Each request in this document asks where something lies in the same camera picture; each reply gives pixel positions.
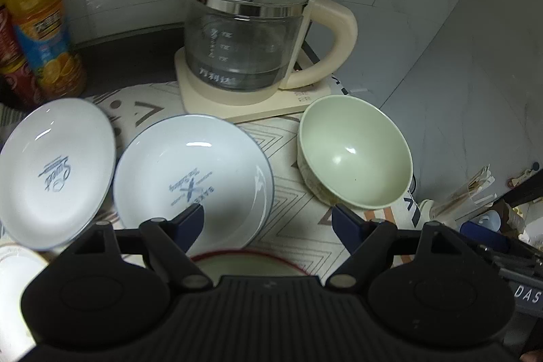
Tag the white plate crossed utensils print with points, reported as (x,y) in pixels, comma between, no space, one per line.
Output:
(191,158)

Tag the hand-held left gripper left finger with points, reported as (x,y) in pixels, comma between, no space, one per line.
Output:
(191,224)

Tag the white plate gold rim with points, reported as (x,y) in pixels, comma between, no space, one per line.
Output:
(17,285)

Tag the grey labelled box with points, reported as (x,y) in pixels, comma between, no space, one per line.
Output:
(524,288)

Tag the patterned beige tablecloth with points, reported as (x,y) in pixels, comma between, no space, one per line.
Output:
(281,184)

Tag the red cola bottle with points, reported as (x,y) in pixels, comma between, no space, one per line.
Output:
(12,63)

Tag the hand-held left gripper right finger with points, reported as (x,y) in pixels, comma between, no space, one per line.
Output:
(345,225)

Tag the cream kettle base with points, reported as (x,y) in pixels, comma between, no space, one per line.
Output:
(263,107)

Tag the chopsticks in clear packet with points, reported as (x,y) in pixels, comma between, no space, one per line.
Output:
(462,194)

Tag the orange juice bottle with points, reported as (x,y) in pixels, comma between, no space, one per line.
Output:
(36,14)

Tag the pale green bowl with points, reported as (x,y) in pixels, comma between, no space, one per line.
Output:
(352,158)

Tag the white plate script print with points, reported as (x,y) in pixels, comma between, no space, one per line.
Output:
(51,158)

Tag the dark blue container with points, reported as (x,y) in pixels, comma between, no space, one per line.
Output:
(483,237)

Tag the red rimmed bowl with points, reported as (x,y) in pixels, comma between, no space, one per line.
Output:
(254,263)

